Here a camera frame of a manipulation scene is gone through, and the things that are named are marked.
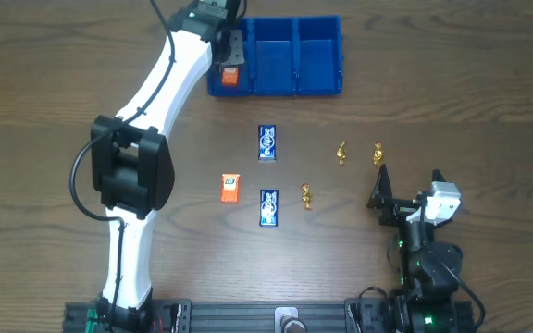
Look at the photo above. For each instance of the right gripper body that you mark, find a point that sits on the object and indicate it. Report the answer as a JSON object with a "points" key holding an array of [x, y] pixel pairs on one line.
{"points": [[396, 210]]}

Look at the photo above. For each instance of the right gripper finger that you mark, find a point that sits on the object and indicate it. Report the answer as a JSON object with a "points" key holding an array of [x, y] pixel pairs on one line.
{"points": [[437, 176], [381, 189]]}

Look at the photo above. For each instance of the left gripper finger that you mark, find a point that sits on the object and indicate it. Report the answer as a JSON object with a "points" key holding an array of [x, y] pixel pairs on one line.
{"points": [[237, 48]]}

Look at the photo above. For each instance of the orange candy box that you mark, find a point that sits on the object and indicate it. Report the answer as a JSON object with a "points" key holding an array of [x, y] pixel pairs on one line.
{"points": [[230, 189], [230, 77]]}

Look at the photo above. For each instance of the gold candy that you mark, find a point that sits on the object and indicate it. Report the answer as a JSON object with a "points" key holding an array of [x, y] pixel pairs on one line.
{"points": [[341, 152], [377, 155], [306, 196]]}

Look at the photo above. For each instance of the blue candy pack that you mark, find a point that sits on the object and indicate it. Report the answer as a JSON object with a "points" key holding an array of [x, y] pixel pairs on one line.
{"points": [[268, 208], [267, 142]]}

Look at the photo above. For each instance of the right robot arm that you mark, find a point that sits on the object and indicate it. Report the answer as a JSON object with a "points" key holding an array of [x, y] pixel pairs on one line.
{"points": [[428, 273]]}

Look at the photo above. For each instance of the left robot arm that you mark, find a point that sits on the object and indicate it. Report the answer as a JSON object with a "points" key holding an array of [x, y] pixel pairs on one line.
{"points": [[188, 69]]}

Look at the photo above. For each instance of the blue tray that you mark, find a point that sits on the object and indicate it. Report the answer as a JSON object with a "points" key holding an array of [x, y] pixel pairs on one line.
{"points": [[313, 60]]}

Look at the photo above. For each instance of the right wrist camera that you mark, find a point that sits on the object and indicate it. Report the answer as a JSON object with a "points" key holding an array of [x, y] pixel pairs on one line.
{"points": [[440, 201]]}

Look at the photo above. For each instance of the mounting rail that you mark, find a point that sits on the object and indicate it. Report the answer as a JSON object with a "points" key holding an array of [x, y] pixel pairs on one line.
{"points": [[239, 319]]}

